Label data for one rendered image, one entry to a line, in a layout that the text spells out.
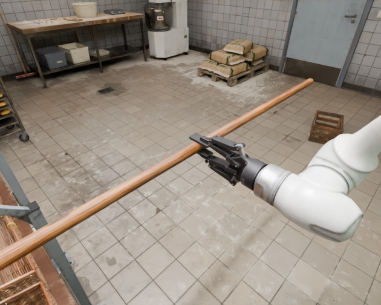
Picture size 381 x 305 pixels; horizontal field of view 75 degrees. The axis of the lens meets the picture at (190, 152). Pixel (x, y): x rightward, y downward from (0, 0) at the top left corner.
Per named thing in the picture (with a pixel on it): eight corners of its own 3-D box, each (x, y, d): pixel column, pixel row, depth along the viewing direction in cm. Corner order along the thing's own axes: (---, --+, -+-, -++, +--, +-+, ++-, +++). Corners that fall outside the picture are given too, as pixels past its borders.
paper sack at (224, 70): (228, 80, 410) (228, 70, 400) (212, 74, 432) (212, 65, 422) (250, 70, 442) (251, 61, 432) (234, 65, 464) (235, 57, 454)
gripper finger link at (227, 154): (237, 169, 63) (238, 166, 62) (205, 146, 68) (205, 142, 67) (245, 163, 65) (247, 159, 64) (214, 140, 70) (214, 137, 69)
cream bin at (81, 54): (73, 64, 444) (69, 50, 430) (61, 59, 471) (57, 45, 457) (91, 60, 465) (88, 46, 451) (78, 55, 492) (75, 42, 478)
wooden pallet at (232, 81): (231, 87, 417) (232, 78, 408) (196, 75, 462) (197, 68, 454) (268, 71, 486) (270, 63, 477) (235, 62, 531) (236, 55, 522)
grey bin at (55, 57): (49, 69, 420) (43, 55, 405) (38, 63, 448) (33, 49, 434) (69, 65, 440) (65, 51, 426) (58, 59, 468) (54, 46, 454)
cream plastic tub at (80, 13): (81, 19, 433) (78, 5, 421) (71, 16, 457) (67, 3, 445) (103, 16, 458) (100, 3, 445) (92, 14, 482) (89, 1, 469)
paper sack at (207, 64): (214, 73, 430) (215, 64, 421) (198, 69, 448) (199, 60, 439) (233, 65, 469) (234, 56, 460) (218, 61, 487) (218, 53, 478)
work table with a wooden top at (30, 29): (43, 88, 412) (22, 29, 359) (27, 77, 457) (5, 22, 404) (149, 60, 538) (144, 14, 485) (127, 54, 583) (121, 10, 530)
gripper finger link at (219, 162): (245, 164, 65) (245, 169, 66) (213, 153, 73) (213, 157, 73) (236, 172, 63) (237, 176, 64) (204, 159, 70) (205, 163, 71)
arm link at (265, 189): (269, 213, 57) (247, 200, 61) (287, 193, 63) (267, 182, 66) (277, 185, 52) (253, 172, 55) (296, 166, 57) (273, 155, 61)
